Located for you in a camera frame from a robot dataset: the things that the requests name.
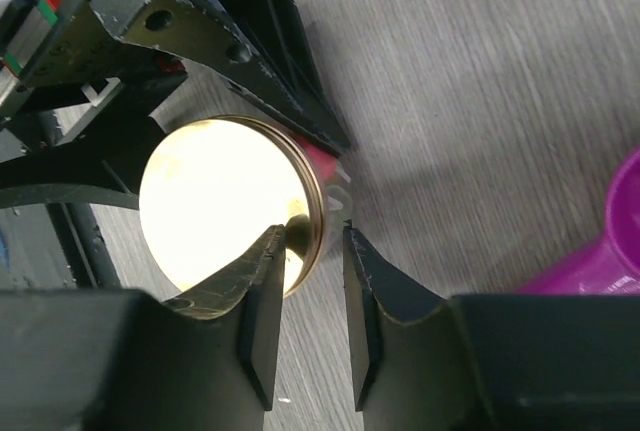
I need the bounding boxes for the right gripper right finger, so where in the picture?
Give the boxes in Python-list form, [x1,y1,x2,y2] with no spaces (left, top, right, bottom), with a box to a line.
[343,227,639,430]

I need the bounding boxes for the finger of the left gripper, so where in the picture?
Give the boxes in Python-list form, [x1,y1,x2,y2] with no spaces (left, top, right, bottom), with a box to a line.
[90,0,351,154]

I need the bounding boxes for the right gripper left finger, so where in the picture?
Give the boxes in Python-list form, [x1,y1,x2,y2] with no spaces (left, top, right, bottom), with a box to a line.
[1,226,285,430]

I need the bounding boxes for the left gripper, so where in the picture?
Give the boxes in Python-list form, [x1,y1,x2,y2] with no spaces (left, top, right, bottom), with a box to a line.
[1,0,186,210]

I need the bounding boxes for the cream jar lid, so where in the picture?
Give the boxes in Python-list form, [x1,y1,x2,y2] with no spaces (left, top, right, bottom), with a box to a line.
[139,116,328,295]

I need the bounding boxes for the purple plastic scoop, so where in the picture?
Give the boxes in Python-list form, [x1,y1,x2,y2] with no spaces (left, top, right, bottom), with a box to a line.
[519,150,640,295]

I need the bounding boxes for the clear plastic jar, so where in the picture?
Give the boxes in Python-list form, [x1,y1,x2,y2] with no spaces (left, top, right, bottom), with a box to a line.
[304,152,353,250]

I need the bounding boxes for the candies in jar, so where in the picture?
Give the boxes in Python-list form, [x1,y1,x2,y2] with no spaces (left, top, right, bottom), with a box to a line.
[294,136,338,181]

